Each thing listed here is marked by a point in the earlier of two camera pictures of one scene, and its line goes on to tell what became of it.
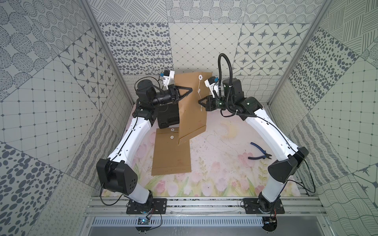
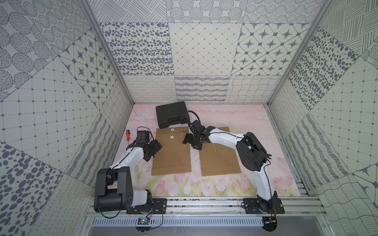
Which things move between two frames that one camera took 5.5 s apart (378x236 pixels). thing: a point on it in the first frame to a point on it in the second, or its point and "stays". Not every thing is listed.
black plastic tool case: [168, 115] stays
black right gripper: [208, 106] to [187, 139]
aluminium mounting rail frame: [204, 206] stays
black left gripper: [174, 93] to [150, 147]
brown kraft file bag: [169, 157] stays
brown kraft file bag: [192, 116] to [216, 159]
